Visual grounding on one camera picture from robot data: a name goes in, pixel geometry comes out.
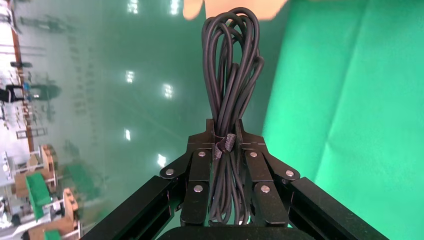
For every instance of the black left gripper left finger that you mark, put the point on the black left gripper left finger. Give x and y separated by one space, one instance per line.
198 172

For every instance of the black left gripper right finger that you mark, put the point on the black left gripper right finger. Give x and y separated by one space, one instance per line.
256 172

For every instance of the orange cardboard mailer box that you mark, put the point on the orange cardboard mailer box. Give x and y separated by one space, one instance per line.
238 8

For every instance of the green table cloth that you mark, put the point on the green table cloth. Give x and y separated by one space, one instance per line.
364 116

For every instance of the open brown cardboard carton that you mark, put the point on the open brown cardboard carton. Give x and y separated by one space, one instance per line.
71 202

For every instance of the green cloth covered table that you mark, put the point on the green cloth covered table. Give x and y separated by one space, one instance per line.
38 192

